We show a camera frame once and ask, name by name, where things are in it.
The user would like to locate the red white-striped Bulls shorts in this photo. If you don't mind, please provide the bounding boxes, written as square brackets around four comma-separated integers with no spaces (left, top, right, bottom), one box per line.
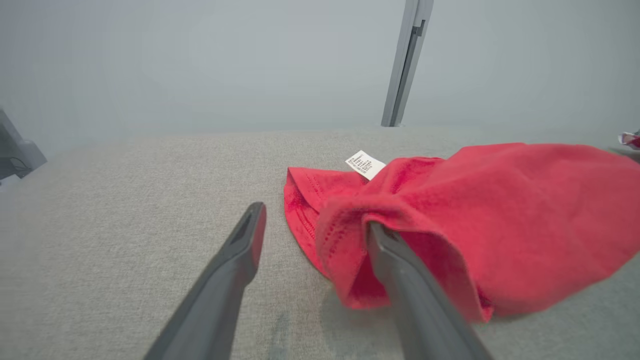
[618,130,640,151]

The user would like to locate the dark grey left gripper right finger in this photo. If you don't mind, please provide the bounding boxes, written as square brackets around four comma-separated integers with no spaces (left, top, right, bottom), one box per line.
[367,222,494,360]

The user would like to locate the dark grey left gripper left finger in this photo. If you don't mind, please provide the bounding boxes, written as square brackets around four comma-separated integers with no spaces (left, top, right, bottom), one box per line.
[144,202,268,360]

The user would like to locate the grey metal partition post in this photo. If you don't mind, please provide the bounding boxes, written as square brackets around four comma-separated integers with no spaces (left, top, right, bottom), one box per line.
[0,107,49,182]
[380,0,435,128]

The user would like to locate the red white-sleeved Bulls jersey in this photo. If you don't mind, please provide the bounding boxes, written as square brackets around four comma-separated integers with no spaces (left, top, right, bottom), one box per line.
[283,142,640,324]

